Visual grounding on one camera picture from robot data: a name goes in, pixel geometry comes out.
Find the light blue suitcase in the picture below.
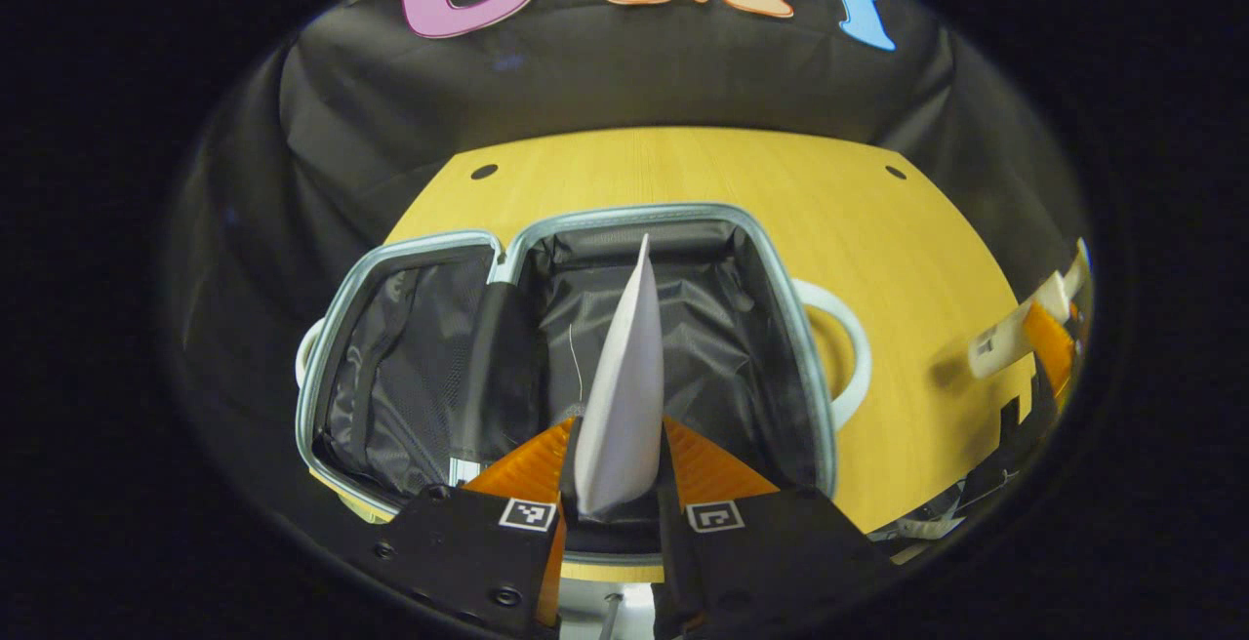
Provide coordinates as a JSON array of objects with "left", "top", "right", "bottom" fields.
[{"left": 295, "top": 202, "right": 873, "bottom": 565}]

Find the white pump bottle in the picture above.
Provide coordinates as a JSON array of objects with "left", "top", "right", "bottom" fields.
[{"left": 966, "top": 238, "right": 1094, "bottom": 380}]

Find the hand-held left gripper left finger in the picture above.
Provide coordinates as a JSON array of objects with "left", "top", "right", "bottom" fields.
[{"left": 369, "top": 414, "right": 586, "bottom": 640}]

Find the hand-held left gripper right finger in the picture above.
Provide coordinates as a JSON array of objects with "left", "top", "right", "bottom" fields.
[{"left": 654, "top": 414, "right": 901, "bottom": 640}]

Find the black backdrop cloth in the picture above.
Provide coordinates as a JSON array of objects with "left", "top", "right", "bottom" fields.
[{"left": 161, "top": 0, "right": 1092, "bottom": 485}]

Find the white squeeze tube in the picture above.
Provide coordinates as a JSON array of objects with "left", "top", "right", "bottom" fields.
[{"left": 573, "top": 232, "right": 667, "bottom": 517}]

